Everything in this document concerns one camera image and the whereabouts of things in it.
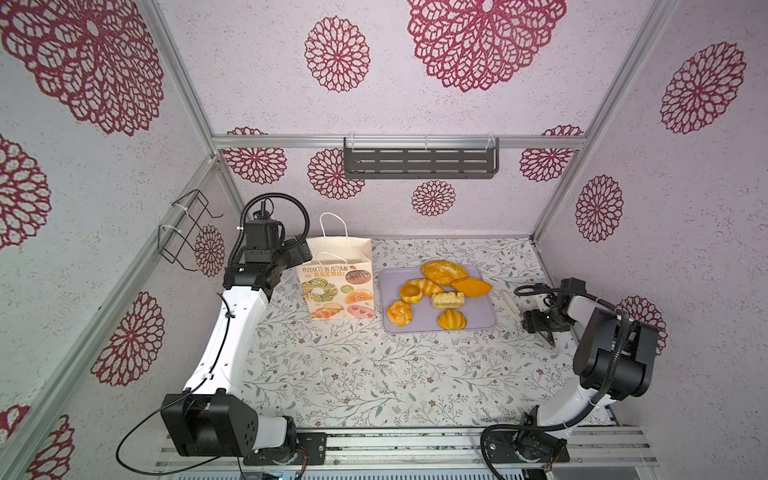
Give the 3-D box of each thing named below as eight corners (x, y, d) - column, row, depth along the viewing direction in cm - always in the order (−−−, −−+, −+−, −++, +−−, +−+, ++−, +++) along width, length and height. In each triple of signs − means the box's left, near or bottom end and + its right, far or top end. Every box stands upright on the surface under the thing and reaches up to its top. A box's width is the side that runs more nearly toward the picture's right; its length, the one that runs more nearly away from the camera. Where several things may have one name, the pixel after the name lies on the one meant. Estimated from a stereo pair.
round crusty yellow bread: (423, 290, 107) (425, 279, 102) (421, 271, 113) (423, 260, 108) (465, 290, 107) (469, 279, 102) (461, 271, 113) (465, 260, 108)
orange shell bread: (438, 330, 96) (440, 324, 93) (436, 314, 100) (438, 308, 97) (465, 330, 96) (468, 324, 93) (462, 314, 100) (465, 308, 97)
